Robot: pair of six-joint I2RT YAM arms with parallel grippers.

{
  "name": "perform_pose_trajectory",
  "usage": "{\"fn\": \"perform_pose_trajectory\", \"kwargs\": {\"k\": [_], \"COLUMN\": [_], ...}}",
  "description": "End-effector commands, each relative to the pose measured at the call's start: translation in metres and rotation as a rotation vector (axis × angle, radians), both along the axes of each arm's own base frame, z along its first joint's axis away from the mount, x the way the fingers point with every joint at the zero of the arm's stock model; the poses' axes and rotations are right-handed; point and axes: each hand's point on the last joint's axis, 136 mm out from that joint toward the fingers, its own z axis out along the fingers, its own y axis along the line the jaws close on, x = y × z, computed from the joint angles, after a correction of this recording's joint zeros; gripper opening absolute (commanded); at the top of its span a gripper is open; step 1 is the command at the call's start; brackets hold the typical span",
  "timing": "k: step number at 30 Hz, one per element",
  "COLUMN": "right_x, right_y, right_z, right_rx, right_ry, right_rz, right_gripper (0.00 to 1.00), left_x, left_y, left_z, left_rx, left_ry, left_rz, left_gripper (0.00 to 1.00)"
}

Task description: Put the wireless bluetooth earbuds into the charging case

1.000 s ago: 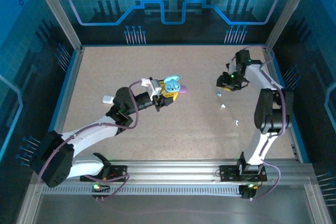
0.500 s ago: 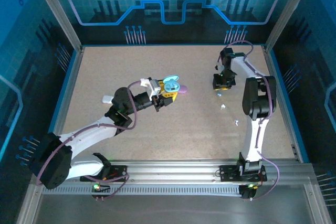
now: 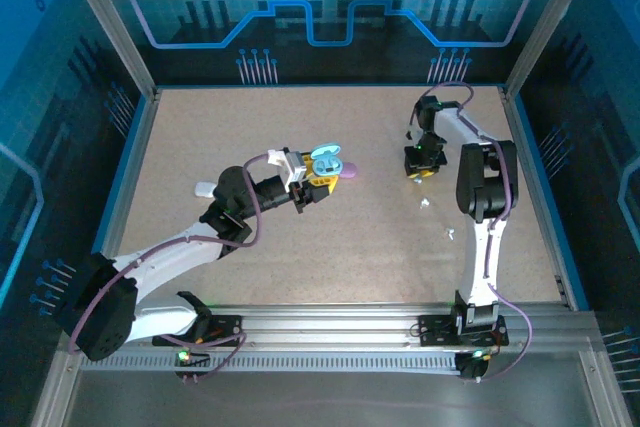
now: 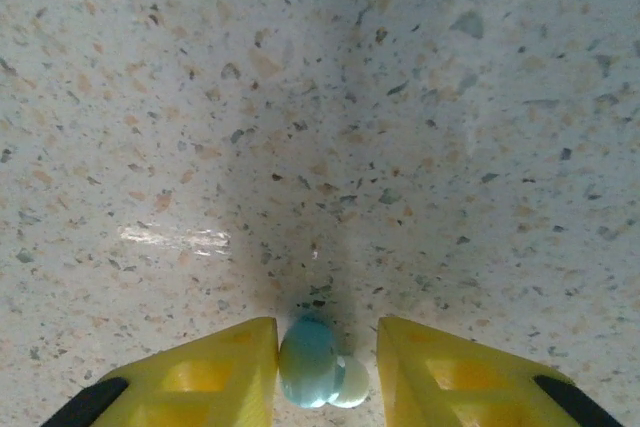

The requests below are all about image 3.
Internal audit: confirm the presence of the light blue earbuds charging case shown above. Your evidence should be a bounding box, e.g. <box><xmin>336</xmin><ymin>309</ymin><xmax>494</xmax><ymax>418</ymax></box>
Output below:
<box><xmin>308</xmin><ymin>143</ymin><xmax>345</xmax><ymax>176</ymax></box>

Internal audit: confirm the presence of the black left connector block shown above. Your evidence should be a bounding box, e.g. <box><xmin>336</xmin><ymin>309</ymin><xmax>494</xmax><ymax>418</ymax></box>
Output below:
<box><xmin>173</xmin><ymin>349</ymin><xmax>212</xmax><ymax>384</ymax></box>

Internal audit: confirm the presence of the black connector block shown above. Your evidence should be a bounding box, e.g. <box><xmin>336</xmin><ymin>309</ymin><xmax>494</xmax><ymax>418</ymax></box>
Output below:
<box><xmin>173</xmin><ymin>349</ymin><xmax>212</xmax><ymax>384</ymax></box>
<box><xmin>456</xmin><ymin>349</ymin><xmax>490</xmax><ymax>383</ymax></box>

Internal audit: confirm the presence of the black right connector block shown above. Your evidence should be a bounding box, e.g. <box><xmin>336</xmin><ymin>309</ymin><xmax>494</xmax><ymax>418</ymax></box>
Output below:
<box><xmin>456</xmin><ymin>349</ymin><xmax>490</xmax><ymax>383</ymax></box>

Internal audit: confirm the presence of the grey metal sheet shelf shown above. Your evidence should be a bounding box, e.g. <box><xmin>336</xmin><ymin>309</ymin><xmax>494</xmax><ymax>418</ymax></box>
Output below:
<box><xmin>64</xmin><ymin>371</ymin><xmax>601</xmax><ymax>427</ymax></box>

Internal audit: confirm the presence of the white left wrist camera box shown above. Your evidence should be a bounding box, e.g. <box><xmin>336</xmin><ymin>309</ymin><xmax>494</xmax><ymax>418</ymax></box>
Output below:
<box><xmin>267</xmin><ymin>147</ymin><xmax>314</xmax><ymax>184</ymax></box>

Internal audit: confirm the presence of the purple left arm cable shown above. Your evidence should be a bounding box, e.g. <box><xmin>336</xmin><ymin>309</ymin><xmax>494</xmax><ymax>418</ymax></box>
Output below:
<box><xmin>67</xmin><ymin>154</ymin><xmax>265</xmax><ymax>384</ymax></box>

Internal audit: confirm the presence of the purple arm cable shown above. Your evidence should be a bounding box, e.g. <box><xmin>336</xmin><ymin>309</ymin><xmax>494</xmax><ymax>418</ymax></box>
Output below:
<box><xmin>407</xmin><ymin>80</ymin><xmax>533</xmax><ymax>383</ymax></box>
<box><xmin>67</xmin><ymin>154</ymin><xmax>265</xmax><ymax>384</ymax></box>

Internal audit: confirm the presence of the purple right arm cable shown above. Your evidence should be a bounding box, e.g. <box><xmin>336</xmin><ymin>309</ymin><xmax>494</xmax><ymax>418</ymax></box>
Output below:
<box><xmin>407</xmin><ymin>80</ymin><xmax>533</xmax><ymax>383</ymax></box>

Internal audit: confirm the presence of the aluminium table side rail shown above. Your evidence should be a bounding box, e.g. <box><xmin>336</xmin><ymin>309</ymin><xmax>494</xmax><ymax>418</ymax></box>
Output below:
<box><xmin>92</xmin><ymin>88</ymin><xmax>162</xmax><ymax>281</ymax></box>
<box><xmin>498</xmin><ymin>85</ymin><xmax>576</xmax><ymax>309</ymax></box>

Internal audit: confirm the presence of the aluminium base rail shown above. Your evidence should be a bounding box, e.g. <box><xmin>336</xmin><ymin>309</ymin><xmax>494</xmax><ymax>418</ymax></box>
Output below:
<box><xmin>134</xmin><ymin>302</ymin><xmax>601</xmax><ymax>356</ymax></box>

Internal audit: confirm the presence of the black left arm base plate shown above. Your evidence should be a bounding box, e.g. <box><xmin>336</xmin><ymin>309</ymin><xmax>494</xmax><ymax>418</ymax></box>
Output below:
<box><xmin>152</xmin><ymin>314</ymin><xmax>245</xmax><ymax>348</ymax></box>

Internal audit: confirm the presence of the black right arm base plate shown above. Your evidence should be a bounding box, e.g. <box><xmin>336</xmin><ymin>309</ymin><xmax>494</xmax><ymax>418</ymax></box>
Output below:
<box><xmin>417</xmin><ymin>314</ymin><xmax>510</xmax><ymax>348</ymax></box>

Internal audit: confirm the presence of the slotted grey cable duct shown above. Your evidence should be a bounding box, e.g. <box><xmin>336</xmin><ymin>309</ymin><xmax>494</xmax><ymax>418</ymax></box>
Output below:
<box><xmin>82</xmin><ymin>352</ymin><xmax>464</xmax><ymax>374</ymax></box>

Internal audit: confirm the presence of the aluminium frame post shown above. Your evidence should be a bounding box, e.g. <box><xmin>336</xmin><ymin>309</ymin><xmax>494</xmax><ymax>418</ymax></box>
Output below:
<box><xmin>54</xmin><ymin>0</ymin><xmax>162</xmax><ymax>101</ymax></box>
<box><xmin>502</xmin><ymin>0</ymin><xmax>601</xmax><ymax>98</ymax></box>

